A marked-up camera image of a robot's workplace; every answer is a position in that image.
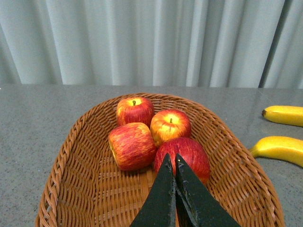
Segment red yellow apple back right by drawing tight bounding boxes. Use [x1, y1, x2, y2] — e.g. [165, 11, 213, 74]
[150, 109, 191, 148]

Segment grey pleated curtain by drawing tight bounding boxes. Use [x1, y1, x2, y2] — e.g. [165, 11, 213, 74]
[0, 0, 303, 88]

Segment yellow banana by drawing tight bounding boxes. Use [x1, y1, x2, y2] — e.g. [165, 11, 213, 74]
[262, 105, 303, 127]
[249, 136, 303, 167]

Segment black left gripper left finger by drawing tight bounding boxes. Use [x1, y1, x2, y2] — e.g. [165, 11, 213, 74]
[130, 154, 176, 227]

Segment brown wicker basket left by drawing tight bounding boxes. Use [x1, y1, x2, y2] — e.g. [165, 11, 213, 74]
[35, 93, 285, 227]

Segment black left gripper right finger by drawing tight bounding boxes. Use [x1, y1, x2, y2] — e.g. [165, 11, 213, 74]
[175, 154, 239, 227]

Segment red apple lying sideways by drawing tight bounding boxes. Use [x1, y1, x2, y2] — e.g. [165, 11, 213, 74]
[108, 122, 157, 171]

